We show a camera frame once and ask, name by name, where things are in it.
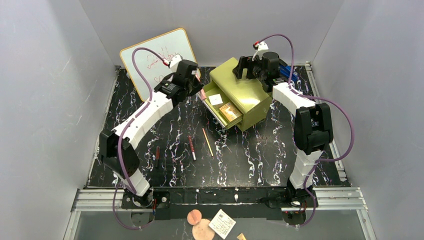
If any small pink round pad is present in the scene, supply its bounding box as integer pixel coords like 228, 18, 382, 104
186, 209, 202, 226

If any aluminium frame rail front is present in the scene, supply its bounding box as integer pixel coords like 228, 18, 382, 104
71, 187, 368, 212

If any white printed paper card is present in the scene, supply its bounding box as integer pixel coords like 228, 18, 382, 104
208, 209, 236, 240

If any pink makeup box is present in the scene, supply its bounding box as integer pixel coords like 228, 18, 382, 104
195, 74, 207, 101

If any small white box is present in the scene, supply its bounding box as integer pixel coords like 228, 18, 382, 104
208, 93, 224, 108

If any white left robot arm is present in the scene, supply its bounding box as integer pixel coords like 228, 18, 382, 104
99, 59, 203, 208

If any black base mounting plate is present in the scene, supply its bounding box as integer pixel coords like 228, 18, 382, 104
120, 186, 318, 221

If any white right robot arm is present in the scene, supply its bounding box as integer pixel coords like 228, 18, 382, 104
232, 51, 334, 206

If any whiteboard with orange frame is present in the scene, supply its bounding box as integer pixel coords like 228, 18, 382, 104
119, 28, 197, 102

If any small tan wood piece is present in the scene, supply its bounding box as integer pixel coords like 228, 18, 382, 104
237, 233, 247, 240

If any green metal drawer box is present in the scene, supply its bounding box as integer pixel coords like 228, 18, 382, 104
203, 57, 272, 131

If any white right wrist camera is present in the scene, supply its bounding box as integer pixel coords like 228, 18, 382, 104
252, 41, 269, 61

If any orange makeup box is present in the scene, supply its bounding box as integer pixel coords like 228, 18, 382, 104
219, 102, 243, 122

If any large pink round pad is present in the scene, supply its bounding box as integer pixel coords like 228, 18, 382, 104
192, 219, 215, 240

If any dark red makeup pencil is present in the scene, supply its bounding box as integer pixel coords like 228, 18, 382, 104
188, 135, 197, 162

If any aluminium right side rail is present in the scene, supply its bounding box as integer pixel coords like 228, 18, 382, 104
297, 61, 348, 183

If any blue object behind box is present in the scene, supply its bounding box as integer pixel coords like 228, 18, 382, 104
279, 64, 298, 82

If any thin tan makeup pencil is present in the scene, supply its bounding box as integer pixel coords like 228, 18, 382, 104
202, 128, 214, 157

